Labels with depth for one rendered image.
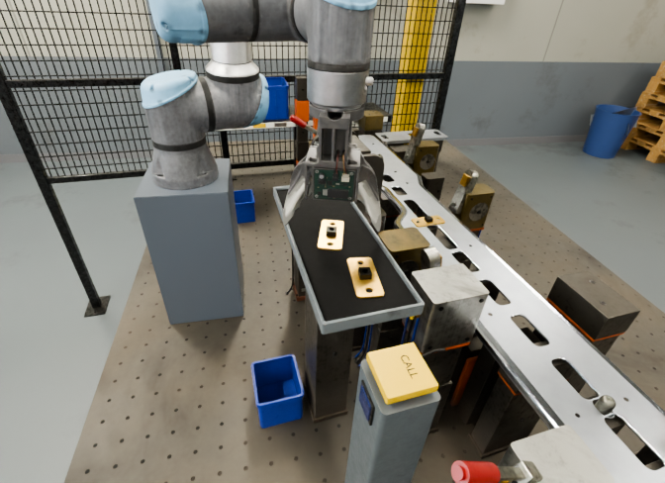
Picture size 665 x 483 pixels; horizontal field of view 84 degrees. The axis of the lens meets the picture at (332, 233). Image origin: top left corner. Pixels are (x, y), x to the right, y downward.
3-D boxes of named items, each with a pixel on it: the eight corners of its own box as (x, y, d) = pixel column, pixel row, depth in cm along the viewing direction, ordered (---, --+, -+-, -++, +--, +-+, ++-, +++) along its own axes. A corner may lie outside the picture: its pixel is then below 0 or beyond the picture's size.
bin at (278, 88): (289, 119, 153) (288, 85, 146) (212, 121, 147) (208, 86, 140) (284, 107, 167) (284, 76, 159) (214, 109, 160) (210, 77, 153)
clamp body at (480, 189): (474, 286, 122) (506, 191, 103) (442, 292, 119) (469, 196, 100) (462, 273, 128) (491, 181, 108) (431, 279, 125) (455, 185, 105)
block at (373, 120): (374, 193, 173) (384, 115, 153) (358, 195, 171) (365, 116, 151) (368, 185, 179) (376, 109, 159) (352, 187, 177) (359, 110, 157)
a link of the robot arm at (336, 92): (311, 59, 48) (373, 63, 48) (310, 96, 51) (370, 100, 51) (303, 70, 42) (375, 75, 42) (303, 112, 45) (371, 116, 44)
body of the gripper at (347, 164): (302, 203, 50) (301, 113, 43) (309, 175, 57) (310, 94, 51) (358, 207, 50) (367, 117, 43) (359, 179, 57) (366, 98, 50)
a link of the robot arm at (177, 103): (146, 131, 87) (132, 68, 79) (205, 124, 93) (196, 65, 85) (154, 148, 78) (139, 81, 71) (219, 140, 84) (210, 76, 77)
